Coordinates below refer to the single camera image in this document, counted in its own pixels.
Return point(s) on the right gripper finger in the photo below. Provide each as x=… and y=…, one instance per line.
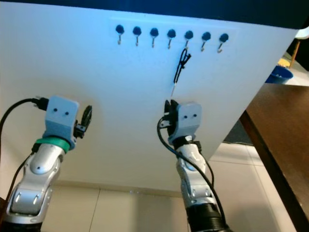
x=175, y=107
x=167, y=107

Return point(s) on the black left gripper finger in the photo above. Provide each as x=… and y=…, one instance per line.
x=86, y=118

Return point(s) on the black cabinet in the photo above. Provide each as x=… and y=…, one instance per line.
x=303, y=53

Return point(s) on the blue bucket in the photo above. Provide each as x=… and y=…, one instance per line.
x=280, y=75

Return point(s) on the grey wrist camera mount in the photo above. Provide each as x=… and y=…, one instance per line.
x=60, y=113
x=190, y=116

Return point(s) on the white chair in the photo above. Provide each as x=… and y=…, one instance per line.
x=303, y=33

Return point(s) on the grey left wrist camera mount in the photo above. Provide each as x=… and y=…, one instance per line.
x=60, y=113

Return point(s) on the dark grey floor mat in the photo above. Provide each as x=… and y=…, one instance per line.
x=239, y=135

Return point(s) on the dark counter top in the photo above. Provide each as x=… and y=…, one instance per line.
x=149, y=6

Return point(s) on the dark brown wooden table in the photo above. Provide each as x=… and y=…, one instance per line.
x=285, y=125

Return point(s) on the black knob metal hook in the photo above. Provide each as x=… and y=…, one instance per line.
x=119, y=29
x=154, y=32
x=206, y=36
x=223, y=37
x=189, y=35
x=171, y=33
x=136, y=31

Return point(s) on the yellow cloth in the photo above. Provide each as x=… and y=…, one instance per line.
x=284, y=62

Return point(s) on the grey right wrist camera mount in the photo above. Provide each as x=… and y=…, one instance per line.
x=190, y=116

